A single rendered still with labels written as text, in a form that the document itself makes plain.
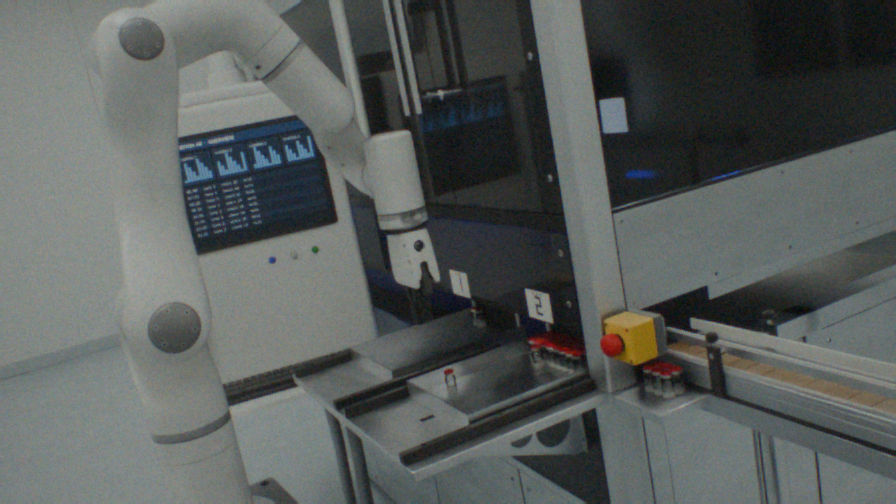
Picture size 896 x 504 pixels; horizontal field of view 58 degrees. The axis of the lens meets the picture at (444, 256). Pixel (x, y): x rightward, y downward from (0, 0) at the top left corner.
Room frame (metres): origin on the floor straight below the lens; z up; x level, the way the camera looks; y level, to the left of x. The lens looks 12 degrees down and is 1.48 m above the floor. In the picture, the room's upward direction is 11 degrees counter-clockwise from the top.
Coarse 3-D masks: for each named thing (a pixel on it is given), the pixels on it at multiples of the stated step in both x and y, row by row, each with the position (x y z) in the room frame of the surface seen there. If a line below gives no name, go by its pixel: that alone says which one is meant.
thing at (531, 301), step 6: (528, 294) 1.58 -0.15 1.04; (534, 294) 1.56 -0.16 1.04; (540, 294) 1.54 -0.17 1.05; (546, 294) 1.52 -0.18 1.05; (528, 300) 1.58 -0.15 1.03; (534, 300) 1.56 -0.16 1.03; (546, 300) 1.52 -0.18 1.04; (528, 306) 1.59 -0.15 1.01; (534, 306) 1.57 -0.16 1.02; (546, 306) 1.53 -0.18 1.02; (534, 312) 1.57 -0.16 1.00; (540, 312) 1.55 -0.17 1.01; (546, 312) 1.53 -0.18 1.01; (540, 318) 1.55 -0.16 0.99; (546, 318) 1.53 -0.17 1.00; (552, 318) 1.51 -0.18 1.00
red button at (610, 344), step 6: (606, 336) 1.31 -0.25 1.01; (612, 336) 1.31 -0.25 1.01; (600, 342) 1.32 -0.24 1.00; (606, 342) 1.31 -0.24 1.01; (612, 342) 1.30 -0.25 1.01; (618, 342) 1.30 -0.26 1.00; (606, 348) 1.31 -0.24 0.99; (612, 348) 1.30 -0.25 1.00; (618, 348) 1.30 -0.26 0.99; (606, 354) 1.31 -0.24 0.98; (612, 354) 1.30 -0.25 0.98; (618, 354) 1.30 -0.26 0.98
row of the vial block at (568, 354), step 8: (544, 344) 1.58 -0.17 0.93; (552, 344) 1.57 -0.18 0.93; (544, 352) 1.58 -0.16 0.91; (552, 352) 1.56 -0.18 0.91; (560, 352) 1.53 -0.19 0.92; (568, 352) 1.51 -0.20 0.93; (576, 352) 1.50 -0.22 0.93; (544, 360) 1.59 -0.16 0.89; (552, 360) 1.56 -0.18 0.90; (560, 360) 1.53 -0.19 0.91; (568, 360) 1.50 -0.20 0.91; (576, 360) 1.48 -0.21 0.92; (560, 368) 1.54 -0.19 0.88; (568, 368) 1.51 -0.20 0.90; (576, 368) 1.48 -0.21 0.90
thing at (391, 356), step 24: (456, 312) 1.99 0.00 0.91; (384, 336) 1.90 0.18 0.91; (408, 336) 1.93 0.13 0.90; (432, 336) 1.93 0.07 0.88; (456, 336) 1.90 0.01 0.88; (480, 336) 1.86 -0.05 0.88; (504, 336) 1.75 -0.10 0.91; (360, 360) 1.81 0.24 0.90; (384, 360) 1.82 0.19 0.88; (408, 360) 1.78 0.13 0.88; (432, 360) 1.67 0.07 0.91
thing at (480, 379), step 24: (480, 360) 1.63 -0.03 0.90; (504, 360) 1.66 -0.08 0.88; (528, 360) 1.63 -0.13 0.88; (408, 384) 1.55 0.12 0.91; (432, 384) 1.58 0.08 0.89; (480, 384) 1.55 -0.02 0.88; (504, 384) 1.52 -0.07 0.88; (528, 384) 1.50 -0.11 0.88; (552, 384) 1.40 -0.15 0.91; (432, 408) 1.46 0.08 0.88; (456, 408) 1.37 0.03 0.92; (480, 408) 1.42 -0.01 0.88; (504, 408) 1.36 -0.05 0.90
